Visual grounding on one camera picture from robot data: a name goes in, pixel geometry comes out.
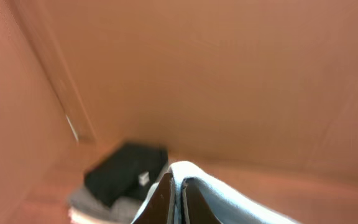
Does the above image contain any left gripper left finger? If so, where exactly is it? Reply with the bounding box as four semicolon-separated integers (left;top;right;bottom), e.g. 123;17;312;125
133;173;175;224

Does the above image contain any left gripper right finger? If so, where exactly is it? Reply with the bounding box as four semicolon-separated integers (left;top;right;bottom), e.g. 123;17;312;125
181;179;221;224

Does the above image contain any light blue printed t-shirt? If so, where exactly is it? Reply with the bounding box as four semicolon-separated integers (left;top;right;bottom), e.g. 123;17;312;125
131;161;301;224

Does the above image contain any folded grey shirt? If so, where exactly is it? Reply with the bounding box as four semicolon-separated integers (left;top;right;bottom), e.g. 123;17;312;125
68;161;170;223

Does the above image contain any folded black shirt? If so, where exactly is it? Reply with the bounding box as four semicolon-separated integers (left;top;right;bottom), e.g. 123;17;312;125
84;142;168;207

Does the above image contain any folded beige shirt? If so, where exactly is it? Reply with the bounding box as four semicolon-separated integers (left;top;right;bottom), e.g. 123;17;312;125
68;208;110;224

